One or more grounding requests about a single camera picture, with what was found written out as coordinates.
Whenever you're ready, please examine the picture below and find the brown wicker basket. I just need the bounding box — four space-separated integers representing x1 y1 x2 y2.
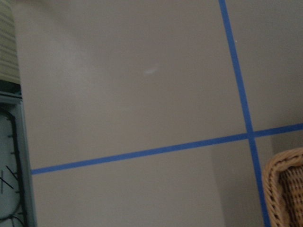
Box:
262 148 303 227

